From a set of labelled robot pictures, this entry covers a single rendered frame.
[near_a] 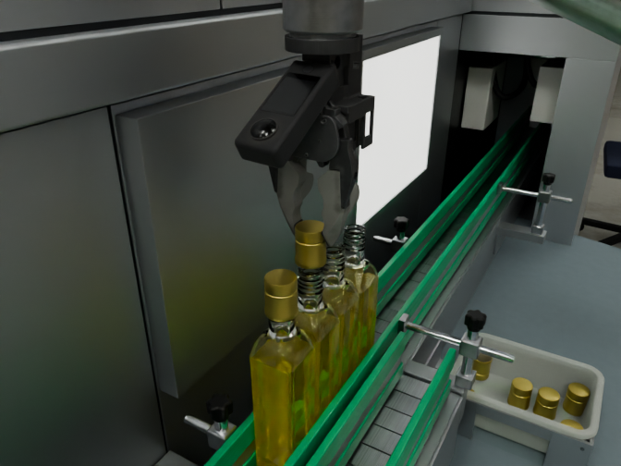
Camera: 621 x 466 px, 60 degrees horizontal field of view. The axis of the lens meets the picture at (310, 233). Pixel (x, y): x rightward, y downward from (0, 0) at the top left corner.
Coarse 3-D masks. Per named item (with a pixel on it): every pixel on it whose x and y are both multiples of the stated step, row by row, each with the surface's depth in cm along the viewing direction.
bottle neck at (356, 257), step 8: (352, 224) 70; (344, 232) 69; (352, 232) 68; (360, 232) 68; (344, 240) 69; (352, 240) 68; (360, 240) 68; (352, 248) 69; (360, 248) 69; (352, 256) 69; (360, 256) 70; (352, 264) 70; (360, 264) 70
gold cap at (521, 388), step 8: (512, 384) 90; (520, 384) 90; (528, 384) 90; (512, 392) 90; (520, 392) 89; (528, 392) 89; (512, 400) 91; (520, 400) 90; (528, 400) 90; (520, 408) 90; (528, 408) 91
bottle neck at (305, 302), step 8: (304, 272) 59; (312, 272) 61; (320, 272) 59; (304, 280) 59; (312, 280) 59; (320, 280) 59; (304, 288) 60; (312, 288) 60; (320, 288) 60; (304, 296) 60; (312, 296) 60; (320, 296) 61; (304, 304) 61; (312, 304) 60; (320, 304) 61
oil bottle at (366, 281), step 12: (372, 264) 72; (348, 276) 69; (360, 276) 69; (372, 276) 71; (360, 288) 69; (372, 288) 72; (360, 300) 70; (372, 300) 73; (360, 312) 71; (372, 312) 74; (360, 324) 71; (372, 324) 75; (360, 336) 72; (372, 336) 76; (360, 348) 73; (360, 360) 74
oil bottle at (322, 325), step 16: (304, 320) 60; (320, 320) 60; (336, 320) 63; (320, 336) 60; (336, 336) 64; (320, 352) 61; (336, 352) 65; (320, 368) 62; (336, 368) 66; (320, 384) 63; (336, 384) 68; (320, 400) 64
